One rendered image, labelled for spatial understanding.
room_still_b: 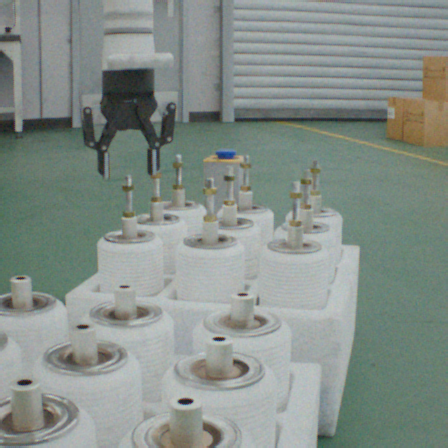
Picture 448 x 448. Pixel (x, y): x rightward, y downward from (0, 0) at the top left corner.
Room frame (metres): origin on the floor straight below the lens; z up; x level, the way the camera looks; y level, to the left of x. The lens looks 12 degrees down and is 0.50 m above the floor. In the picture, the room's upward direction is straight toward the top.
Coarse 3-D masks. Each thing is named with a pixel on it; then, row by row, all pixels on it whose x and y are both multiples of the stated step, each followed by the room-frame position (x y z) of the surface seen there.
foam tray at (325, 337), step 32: (352, 256) 1.17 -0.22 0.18; (96, 288) 1.01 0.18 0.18; (256, 288) 1.00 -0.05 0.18; (352, 288) 1.06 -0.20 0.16; (192, 320) 0.91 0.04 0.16; (288, 320) 0.88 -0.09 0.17; (320, 320) 0.87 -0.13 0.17; (352, 320) 1.13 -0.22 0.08; (192, 352) 0.91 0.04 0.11; (320, 352) 0.87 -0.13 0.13; (320, 384) 0.87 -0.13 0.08; (320, 416) 0.87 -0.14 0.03
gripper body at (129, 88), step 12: (108, 72) 0.99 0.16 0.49; (120, 72) 0.98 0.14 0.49; (132, 72) 0.98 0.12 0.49; (144, 72) 0.99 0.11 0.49; (108, 84) 0.99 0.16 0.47; (120, 84) 0.98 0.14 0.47; (132, 84) 0.98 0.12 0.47; (144, 84) 0.99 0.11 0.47; (108, 96) 1.00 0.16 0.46; (120, 96) 1.00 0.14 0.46; (132, 96) 1.01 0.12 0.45; (144, 96) 1.02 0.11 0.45; (108, 108) 0.99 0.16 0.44; (132, 108) 1.01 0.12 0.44; (156, 108) 1.02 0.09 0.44; (108, 120) 1.00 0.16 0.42; (132, 120) 1.01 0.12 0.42
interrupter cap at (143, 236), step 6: (108, 234) 1.02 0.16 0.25; (114, 234) 1.02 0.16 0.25; (120, 234) 1.03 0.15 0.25; (138, 234) 1.03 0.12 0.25; (144, 234) 1.02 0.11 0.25; (150, 234) 1.02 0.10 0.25; (108, 240) 0.99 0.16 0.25; (114, 240) 0.98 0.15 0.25; (120, 240) 0.99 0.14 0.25; (126, 240) 0.99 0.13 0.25; (132, 240) 0.99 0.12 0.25; (138, 240) 0.98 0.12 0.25; (144, 240) 0.99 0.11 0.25; (150, 240) 0.99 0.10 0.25
